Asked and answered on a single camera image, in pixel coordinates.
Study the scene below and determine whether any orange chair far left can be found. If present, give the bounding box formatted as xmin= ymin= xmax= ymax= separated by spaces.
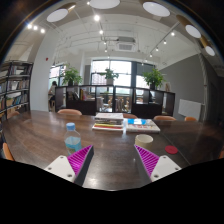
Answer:
xmin=57 ymin=109 xmax=82 ymax=115

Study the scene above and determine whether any orange chair rightmost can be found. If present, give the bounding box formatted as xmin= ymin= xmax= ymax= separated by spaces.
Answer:
xmin=184 ymin=116 xmax=197 ymax=121

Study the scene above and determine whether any white board on wall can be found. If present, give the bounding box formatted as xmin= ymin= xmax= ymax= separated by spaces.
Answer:
xmin=178 ymin=99 xmax=202 ymax=120

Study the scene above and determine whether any clear plastic water bottle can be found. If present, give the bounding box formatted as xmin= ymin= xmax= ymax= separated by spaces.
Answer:
xmin=64 ymin=122 xmax=81 ymax=155

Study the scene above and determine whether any potted green plant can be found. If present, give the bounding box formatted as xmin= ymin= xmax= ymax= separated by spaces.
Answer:
xmin=62 ymin=67 xmax=82 ymax=86
xmin=101 ymin=68 xmax=119 ymax=85
xmin=143 ymin=68 xmax=165 ymax=90

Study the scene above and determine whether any orange chair near left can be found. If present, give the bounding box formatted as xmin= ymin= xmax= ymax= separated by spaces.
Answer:
xmin=3 ymin=143 xmax=15 ymax=161

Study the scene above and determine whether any red round coaster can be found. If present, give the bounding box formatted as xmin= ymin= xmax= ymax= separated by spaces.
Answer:
xmin=165 ymin=145 xmax=178 ymax=154

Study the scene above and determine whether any seated person in background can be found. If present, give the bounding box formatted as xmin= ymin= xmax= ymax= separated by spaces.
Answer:
xmin=48 ymin=81 xmax=57 ymax=108

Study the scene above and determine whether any white blue book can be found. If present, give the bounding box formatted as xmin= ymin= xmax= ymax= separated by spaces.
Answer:
xmin=126 ymin=118 xmax=160 ymax=133

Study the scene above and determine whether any left potted green plant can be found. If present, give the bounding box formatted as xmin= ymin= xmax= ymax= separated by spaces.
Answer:
xmin=62 ymin=67 xmax=82 ymax=86

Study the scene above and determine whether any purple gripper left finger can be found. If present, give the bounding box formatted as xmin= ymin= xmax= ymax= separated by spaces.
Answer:
xmin=43 ymin=144 xmax=95 ymax=187

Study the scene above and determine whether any tall bookshelf with books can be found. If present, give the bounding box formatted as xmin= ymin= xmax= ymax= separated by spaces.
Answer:
xmin=0 ymin=60 xmax=33 ymax=121

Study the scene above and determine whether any orange chair behind books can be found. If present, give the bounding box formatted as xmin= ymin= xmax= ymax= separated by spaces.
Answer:
xmin=123 ymin=113 xmax=138 ymax=119

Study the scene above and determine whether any right potted green plant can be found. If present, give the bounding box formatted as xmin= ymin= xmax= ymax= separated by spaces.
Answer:
xmin=143 ymin=68 xmax=165 ymax=90

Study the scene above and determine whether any ceiling air conditioner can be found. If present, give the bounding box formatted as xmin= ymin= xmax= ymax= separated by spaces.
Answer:
xmin=116 ymin=41 xmax=135 ymax=52

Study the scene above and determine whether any cream ceramic cup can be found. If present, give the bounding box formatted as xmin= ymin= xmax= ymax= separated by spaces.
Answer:
xmin=135 ymin=134 xmax=153 ymax=150

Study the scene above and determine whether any dark low shelf unit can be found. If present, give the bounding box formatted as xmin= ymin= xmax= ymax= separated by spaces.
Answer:
xmin=54 ymin=85 xmax=175 ymax=118

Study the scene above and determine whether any middle potted green plant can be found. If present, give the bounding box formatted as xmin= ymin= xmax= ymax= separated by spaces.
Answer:
xmin=101 ymin=68 xmax=119 ymax=85

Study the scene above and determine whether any orange chair far right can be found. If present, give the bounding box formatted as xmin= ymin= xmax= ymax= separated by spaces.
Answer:
xmin=153 ymin=115 xmax=176 ymax=121

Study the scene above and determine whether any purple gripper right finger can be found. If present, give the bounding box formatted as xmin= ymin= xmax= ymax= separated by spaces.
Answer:
xmin=133 ymin=144 xmax=183 ymax=183

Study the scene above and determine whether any stack of books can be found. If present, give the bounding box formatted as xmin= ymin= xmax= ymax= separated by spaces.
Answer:
xmin=92 ymin=113 xmax=123 ymax=131

